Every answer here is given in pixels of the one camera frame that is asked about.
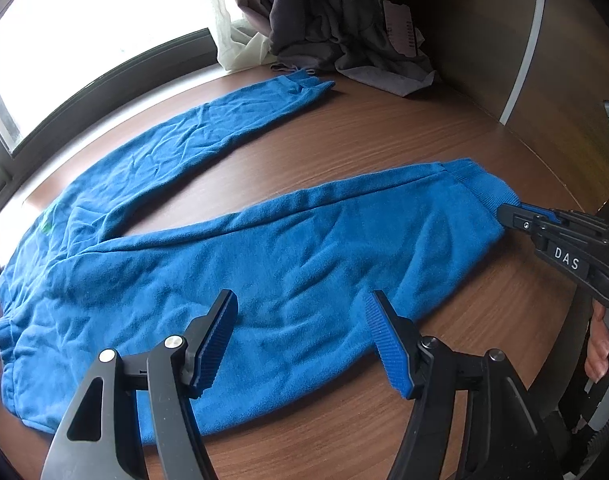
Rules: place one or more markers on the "blue sweatpants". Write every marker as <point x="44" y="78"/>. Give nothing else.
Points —
<point x="301" y="265"/>

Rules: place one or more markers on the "person's right hand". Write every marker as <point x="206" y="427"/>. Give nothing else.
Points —
<point x="596" y="363"/>

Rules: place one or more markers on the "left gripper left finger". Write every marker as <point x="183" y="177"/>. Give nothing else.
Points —
<point x="100" y="437"/>

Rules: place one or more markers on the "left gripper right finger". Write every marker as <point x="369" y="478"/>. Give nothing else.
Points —
<point x="504" y="436"/>

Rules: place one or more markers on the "black window frame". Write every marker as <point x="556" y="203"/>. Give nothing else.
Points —
<point x="123" y="85"/>

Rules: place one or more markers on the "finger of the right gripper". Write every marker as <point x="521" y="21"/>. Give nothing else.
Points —
<point x="536" y="212"/>
<point x="515" y="218"/>

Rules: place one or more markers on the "dark grey curtain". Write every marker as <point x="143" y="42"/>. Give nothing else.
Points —
<point x="374" y="42"/>

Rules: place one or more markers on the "white sheer curtain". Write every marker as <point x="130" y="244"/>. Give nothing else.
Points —
<point x="241" y="30"/>

